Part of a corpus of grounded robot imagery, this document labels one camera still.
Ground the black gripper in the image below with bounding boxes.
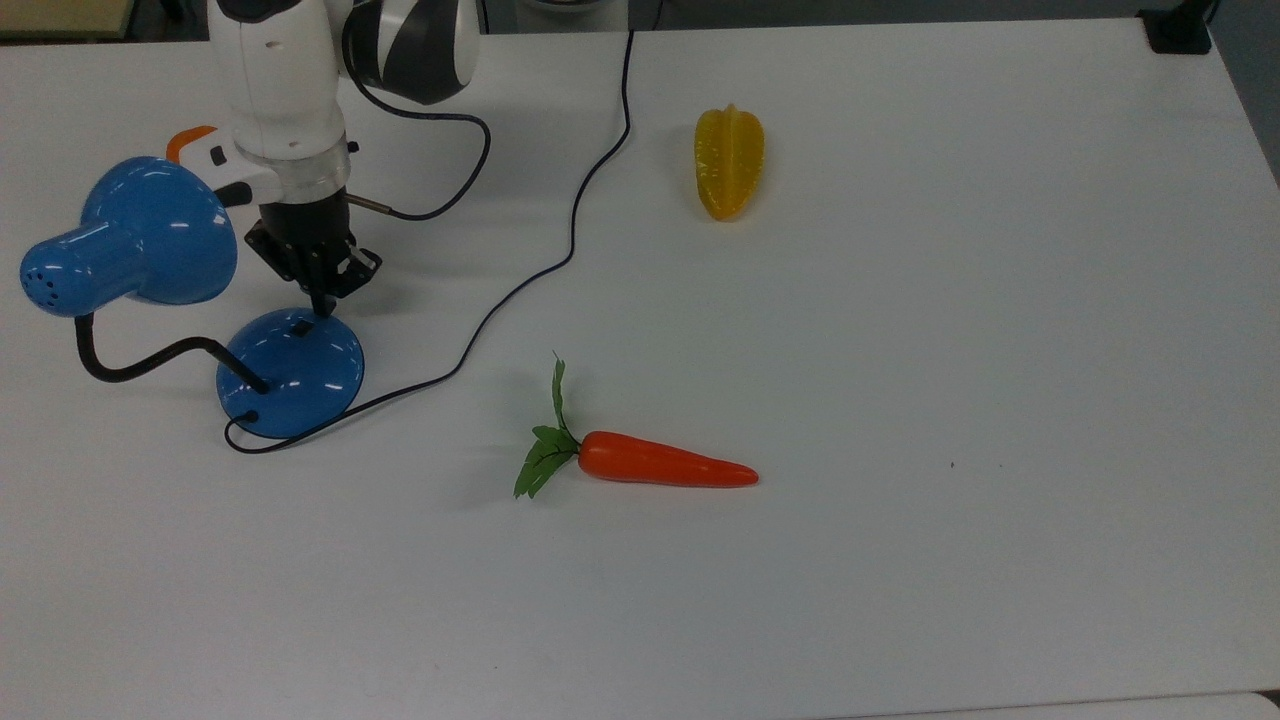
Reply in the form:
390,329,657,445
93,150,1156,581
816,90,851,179
244,195,384,319

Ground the blue desk lamp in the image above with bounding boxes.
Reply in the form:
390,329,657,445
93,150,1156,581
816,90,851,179
20,155,366,441

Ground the orange toy carrot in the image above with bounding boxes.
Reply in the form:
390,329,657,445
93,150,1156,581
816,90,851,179
513,352,760,500

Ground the beige wooden board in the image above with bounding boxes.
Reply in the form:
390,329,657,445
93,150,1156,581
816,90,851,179
0,0,137,41

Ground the yellow toy starfruit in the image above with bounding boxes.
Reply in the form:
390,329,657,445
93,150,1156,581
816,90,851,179
694,103,766,222

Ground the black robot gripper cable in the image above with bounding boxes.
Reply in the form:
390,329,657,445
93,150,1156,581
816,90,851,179
340,18,493,222

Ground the black lamp power cable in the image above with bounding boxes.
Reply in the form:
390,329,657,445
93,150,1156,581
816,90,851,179
223,28,637,455

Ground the black clamped camera stand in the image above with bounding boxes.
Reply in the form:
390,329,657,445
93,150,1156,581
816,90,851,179
1138,0,1219,56

